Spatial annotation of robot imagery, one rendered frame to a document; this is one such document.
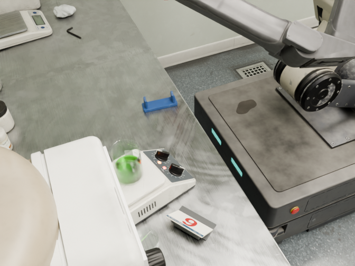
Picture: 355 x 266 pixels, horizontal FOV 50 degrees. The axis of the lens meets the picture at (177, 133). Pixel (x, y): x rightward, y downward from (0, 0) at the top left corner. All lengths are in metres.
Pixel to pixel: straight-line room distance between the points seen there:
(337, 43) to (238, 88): 1.01
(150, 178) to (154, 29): 1.62
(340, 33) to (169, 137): 0.48
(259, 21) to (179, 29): 1.67
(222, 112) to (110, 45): 0.57
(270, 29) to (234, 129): 0.85
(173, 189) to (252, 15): 0.40
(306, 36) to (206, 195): 0.41
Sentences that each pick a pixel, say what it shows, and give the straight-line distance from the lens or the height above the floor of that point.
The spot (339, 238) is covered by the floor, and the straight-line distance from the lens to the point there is 1.79.
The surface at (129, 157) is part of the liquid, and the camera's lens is 0.81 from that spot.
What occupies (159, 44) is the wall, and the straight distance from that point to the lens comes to 2.41.
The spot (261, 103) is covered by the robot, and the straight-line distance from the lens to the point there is 1.70.
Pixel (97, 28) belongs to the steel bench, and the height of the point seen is 0.75.
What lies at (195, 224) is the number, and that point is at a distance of 0.83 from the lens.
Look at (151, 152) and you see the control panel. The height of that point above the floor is 0.81.
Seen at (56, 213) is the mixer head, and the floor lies 1.35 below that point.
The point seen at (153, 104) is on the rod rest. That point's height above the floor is 0.76.
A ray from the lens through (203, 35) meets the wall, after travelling 2.51.
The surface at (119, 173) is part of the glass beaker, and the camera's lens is 0.78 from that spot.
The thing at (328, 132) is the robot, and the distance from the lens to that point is 1.62.
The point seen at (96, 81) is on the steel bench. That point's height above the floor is 0.75.
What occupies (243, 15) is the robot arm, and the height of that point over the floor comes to 1.11.
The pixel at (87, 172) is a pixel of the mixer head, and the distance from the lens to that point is 0.18.
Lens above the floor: 1.48
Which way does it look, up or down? 46 degrees down
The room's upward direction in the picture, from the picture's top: 3 degrees counter-clockwise
